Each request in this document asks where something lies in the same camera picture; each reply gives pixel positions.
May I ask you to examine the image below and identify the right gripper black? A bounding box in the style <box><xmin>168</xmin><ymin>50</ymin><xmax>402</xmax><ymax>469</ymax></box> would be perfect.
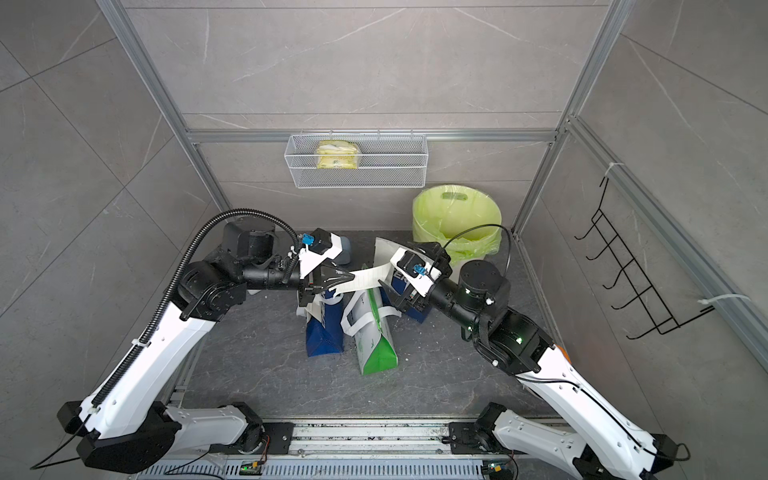
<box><xmin>381</xmin><ymin>240</ymin><xmax>485</xmax><ymax>337</ymax></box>

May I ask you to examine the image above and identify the green white paper bag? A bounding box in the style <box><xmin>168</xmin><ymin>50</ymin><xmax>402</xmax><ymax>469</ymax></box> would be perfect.
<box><xmin>341</xmin><ymin>286</ymin><xmax>401</xmax><ymax>375</ymax></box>

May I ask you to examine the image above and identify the blue white paper bag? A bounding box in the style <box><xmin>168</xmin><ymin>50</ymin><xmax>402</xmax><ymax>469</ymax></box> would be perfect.
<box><xmin>373</xmin><ymin>237</ymin><xmax>431</xmax><ymax>324</ymax></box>
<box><xmin>296</xmin><ymin>290</ymin><xmax>345</xmax><ymax>357</ymax></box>

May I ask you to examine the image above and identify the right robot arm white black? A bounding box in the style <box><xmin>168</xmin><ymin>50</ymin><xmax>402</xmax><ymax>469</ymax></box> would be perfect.
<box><xmin>374</xmin><ymin>239</ymin><xmax>691</xmax><ymax>479</ymax></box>

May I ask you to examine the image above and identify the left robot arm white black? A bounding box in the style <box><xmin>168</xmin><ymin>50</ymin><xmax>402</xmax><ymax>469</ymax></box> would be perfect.
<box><xmin>58</xmin><ymin>208</ymin><xmax>354</xmax><ymax>474</ymax></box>

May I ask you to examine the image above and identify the green trash bag liner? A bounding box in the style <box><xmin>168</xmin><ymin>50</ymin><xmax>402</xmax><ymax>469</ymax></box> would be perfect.
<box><xmin>412</xmin><ymin>185</ymin><xmax>503</xmax><ymax>267</ymax></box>

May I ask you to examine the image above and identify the yellow wipes pack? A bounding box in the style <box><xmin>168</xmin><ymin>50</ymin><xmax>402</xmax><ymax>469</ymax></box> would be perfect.
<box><xmin>314</xmin><ymin>140</ymin><xmax>361</xmax><ymax>169</ymax></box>

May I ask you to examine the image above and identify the plush doll orange hat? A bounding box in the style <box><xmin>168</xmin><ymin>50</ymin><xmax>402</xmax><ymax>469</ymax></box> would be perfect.
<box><xmin>555</xmin><ymin>345</ymin><xmax>572</xmax><ymax>364</ymax></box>

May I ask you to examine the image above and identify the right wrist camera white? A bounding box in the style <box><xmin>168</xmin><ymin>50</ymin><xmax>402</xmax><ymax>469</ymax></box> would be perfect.
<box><xmin>390</xmin><ymin>248</ymin><xmax>443</xmax><ymax>298</ymax></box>

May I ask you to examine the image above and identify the white wire mesh basket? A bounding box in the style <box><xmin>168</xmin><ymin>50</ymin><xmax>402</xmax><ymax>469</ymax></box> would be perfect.
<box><xmin>284</xmin><ymin>133</ymin><xmax>429</xmax><ymax>189</ymax></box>

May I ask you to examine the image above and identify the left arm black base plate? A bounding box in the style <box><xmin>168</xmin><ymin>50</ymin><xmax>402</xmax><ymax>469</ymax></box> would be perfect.
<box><xmin>209</xmin><ymin>422</ymin><xmax>295</xmax><ymax>455</ymax></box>

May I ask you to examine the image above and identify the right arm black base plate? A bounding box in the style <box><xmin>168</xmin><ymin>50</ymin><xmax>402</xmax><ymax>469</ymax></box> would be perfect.
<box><xmin>441</xmin><ymin>422</ymin><xmax>518</xmax><ymax>455</ymax></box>

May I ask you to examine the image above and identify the black wire hook rack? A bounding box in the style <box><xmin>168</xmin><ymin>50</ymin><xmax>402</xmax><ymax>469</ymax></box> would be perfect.
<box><xmin>574</xmin><ymin>177</ymin><xmax>715</xmax><ymax>341</ymax></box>

